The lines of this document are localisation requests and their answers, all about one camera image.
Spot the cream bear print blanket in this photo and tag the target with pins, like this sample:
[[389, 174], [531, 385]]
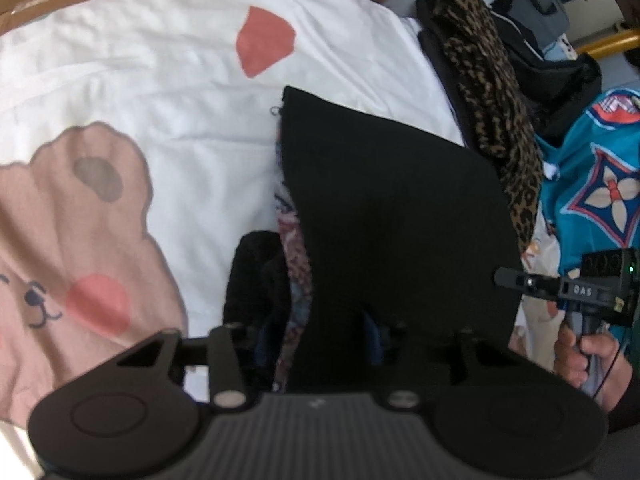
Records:
[[150, 85]]

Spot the black garment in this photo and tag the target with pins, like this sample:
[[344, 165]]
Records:
[[565, 80]]

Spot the person's right hand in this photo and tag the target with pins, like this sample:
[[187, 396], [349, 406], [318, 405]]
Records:
[[607, 365]]

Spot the leopard print garment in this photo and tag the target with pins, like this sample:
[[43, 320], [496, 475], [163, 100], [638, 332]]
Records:
[[495, 110]]

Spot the grey bag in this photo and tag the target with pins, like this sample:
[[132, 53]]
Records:
[[545, 15]]

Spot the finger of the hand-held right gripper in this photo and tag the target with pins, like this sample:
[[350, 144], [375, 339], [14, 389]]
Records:
[[530, 283]]

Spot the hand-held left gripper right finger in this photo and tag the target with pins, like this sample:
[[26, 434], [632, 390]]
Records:
[[372, 340]]

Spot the black pants with floral lining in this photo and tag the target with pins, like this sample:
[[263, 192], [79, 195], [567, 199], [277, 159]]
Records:
[[400, 210]]

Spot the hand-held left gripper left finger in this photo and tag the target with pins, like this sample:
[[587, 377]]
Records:
[[262, 350]]

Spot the yellow metal rail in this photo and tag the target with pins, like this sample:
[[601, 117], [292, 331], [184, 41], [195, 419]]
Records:
[[605, 44]]

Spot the teal patterned jersey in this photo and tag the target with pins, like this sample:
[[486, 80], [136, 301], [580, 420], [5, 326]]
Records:
[[600, 195]]

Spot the person's right forearm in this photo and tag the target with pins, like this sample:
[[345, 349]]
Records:
[[627, 407]]

